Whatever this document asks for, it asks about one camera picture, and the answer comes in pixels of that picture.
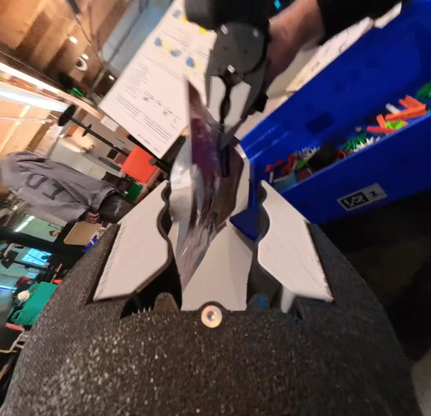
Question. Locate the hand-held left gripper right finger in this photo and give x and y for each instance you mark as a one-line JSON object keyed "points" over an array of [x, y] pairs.
{"points": [[293, 251]]}

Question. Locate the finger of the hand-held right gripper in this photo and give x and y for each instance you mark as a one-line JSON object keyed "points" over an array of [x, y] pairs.
{"points": [[240, 106], [216, 92]]}

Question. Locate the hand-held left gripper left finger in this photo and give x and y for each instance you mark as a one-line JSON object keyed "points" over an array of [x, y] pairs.
{"points": [[134, 247]]}

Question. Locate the printed toy set bag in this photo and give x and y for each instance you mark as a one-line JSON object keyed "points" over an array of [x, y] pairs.
{"points": [[202, 173]]}

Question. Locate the large blue plastic bin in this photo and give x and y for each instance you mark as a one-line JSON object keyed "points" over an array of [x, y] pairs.
{"points": [[336, 102]]}

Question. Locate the person's right hand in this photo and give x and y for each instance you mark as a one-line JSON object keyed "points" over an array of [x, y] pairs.
{"points": [[293, 35]]}

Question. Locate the light wooden panel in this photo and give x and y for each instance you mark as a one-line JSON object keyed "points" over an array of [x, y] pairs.
{"points": [[82, 233]]}

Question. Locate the white instruction sheet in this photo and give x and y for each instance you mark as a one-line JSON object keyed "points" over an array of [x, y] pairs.
{"points": [[148, 92]]}

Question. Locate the red storage basket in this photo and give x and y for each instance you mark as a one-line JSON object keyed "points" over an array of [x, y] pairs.
{"points": [[139, 163]]}

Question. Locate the toy model booklet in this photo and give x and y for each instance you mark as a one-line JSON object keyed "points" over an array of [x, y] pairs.
{"points": [[323, 55]]}

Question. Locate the green tote bag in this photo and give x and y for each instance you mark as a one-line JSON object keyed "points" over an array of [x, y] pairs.
{"points": [[37, 305]]}

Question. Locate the black rod stand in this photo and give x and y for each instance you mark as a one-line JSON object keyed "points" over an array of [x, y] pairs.
{"points": [[101, 138]]}

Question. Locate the pile of plastic construction pieces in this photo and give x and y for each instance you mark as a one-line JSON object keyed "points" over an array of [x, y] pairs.
{"points": [[397, 113]]}

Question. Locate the ceiling dome camera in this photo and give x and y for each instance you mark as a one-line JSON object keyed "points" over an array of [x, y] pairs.
{"points": [[80, 63]]}

